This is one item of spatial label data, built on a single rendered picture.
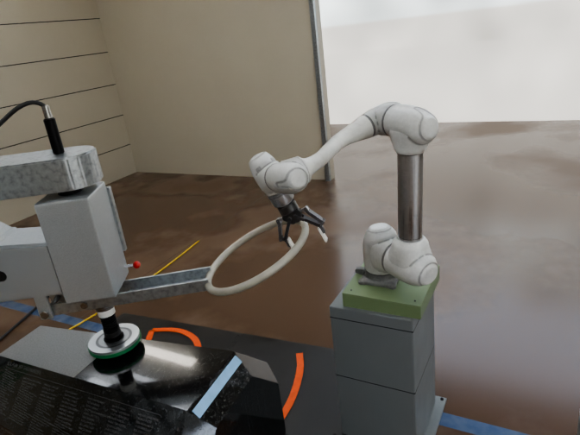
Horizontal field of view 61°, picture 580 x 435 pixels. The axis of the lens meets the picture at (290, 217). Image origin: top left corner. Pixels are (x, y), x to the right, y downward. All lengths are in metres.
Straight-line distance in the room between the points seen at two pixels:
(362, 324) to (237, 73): 5.32
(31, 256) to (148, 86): 6.37
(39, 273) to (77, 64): 6.42
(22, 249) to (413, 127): 1.52
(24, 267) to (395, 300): 1.51
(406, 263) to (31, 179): 1.46
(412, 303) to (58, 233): 1.46
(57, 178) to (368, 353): 1.54
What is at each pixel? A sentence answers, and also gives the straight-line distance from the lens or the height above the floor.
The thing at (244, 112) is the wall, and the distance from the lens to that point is 7.21.
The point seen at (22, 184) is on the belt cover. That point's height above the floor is 1.64.
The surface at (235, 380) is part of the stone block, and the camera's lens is 2.03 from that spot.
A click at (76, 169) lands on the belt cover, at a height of 1.66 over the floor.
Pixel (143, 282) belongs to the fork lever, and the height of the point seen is 1.11.
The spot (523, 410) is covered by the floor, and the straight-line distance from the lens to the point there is 3.07.
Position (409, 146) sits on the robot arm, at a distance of 1.92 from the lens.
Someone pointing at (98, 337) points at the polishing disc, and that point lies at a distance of 2.32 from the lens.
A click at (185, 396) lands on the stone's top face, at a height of 0.84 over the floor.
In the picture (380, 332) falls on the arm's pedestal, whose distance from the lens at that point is 2.33.
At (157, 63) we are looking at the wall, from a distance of 8.04.
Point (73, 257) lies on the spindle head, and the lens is 2.02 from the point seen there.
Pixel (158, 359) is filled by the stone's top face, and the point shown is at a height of 0.84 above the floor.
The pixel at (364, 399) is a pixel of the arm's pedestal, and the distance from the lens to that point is 2.62.
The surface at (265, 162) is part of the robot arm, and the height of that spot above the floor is 1.60.
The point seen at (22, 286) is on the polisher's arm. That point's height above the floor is 1.24.
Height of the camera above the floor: 2.05
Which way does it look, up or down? 21 degrees down
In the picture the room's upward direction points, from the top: 7 degrees counter-clockwise
